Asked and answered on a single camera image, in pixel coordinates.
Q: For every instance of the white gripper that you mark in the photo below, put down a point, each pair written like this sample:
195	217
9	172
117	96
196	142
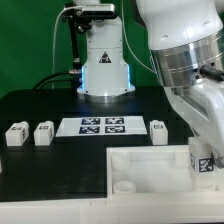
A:
202	107

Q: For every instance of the white square tabletop part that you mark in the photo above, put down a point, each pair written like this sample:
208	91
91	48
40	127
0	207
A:
152	170

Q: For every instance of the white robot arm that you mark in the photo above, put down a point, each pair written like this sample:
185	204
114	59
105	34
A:
186	41

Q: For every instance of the white L-shaped obstacle fence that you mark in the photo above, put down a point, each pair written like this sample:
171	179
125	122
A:
204	208

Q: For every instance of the white part at left edge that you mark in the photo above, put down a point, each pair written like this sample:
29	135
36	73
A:
0	165

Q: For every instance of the white marker base plate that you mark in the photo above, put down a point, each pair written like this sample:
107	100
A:
101	126

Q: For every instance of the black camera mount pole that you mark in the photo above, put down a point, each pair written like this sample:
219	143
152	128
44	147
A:
78	24

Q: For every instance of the silver overhead camera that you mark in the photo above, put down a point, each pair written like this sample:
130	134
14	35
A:
98	10

